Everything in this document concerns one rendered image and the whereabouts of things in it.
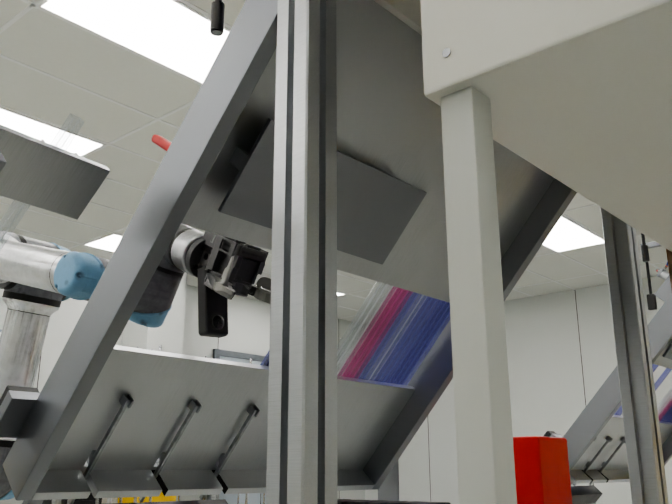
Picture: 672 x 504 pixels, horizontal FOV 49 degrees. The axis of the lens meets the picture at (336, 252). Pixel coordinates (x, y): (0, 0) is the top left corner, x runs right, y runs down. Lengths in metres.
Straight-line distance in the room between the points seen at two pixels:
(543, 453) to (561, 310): 8.74
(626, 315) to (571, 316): 9.03
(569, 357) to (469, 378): 9.68
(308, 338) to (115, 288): 0.35
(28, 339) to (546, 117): 1.25
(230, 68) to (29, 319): 0.97
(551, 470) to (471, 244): 1.14
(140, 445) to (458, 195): 0.66
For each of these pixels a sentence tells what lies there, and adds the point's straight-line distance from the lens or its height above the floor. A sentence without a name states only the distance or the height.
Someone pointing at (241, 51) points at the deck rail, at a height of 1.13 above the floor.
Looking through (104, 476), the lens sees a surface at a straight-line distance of 1.08.
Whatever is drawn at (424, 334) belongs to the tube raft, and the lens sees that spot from 1.32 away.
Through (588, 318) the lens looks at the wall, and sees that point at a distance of 10.18.
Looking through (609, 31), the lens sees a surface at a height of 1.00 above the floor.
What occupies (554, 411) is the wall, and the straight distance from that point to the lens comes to 10.26.
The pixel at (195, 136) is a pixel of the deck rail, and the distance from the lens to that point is 0.82.
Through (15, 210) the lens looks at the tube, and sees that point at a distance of 0.88.
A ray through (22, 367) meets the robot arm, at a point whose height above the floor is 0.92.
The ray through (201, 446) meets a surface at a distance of 1.15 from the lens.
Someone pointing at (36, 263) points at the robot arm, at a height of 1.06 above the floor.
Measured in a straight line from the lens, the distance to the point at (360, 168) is 0.94.
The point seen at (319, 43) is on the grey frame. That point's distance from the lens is 0.69.
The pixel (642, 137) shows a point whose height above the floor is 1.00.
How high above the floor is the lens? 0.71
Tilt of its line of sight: 16 degrees up
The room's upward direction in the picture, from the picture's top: straight up
